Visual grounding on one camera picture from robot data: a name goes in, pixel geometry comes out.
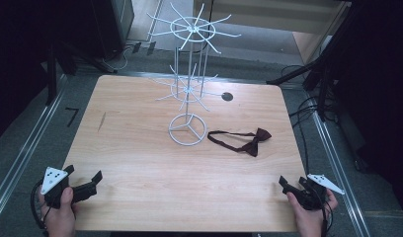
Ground thin pale floor cable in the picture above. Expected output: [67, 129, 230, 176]
[101, 44, 134, 72]

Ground person's left hand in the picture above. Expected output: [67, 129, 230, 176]
[38, 187, 78, 237]

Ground black metal stand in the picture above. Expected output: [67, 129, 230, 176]
[266, 6, 359, 123]
[44, 40, 119, 107]

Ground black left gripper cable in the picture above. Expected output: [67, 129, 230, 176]
[30, 180, 51, 236]

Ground dark red bow tie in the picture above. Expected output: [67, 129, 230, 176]
[206, 127, 273, 158]

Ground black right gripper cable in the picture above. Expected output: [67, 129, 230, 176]
[319, 197, 334, 237]

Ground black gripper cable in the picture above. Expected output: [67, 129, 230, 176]
[30, 180, 51, 236]
[319, 197, 334, 237]

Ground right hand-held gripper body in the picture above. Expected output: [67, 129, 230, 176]
[288, 173, 346, 211]

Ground dark cabinet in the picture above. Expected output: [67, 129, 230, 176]
[89, 0, 135, 61]

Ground metal floor rail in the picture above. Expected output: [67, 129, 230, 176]
[0, 74, 69, 229]
[310, 110, 372, 237]

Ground light wooden panel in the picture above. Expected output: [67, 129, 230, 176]
[193, 0, 353, 65]

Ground white wire display rack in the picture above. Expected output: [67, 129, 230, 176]
[146, 2, 242, 147]

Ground person's right hand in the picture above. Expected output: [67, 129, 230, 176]
[285, 190, 339, 237]

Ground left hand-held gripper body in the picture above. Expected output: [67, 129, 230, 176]
[40, 166, 99, 209]

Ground black floor cables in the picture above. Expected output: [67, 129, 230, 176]
[281, 63, 337, 176]

